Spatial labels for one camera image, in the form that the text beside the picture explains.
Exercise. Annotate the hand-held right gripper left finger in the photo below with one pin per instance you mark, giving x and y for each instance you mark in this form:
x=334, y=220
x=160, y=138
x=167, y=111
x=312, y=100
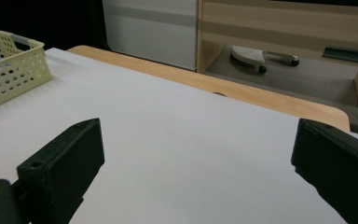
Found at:
x=62, y=165

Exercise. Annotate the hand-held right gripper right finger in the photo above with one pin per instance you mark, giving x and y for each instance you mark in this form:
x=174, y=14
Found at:
x=341, y=165

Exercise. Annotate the pale yellow perforated plastic basket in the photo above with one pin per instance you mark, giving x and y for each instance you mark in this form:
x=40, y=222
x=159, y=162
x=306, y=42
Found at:
x=18, y=79

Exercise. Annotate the white chair base with casters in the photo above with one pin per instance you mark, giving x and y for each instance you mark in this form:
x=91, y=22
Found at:
x=248, y=55

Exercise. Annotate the black curtain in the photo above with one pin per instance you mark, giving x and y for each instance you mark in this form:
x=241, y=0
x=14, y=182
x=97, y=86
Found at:
x=43, y=18

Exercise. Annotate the light wooden desk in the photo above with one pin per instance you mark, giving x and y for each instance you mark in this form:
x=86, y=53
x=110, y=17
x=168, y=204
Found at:
x=276, y=25

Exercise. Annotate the white cabinet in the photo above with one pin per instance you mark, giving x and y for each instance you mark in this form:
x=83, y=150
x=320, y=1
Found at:
x=149, y=34

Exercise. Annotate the light wooden table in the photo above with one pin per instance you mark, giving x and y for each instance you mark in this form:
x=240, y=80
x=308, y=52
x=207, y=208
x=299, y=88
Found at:
x=199, y=81

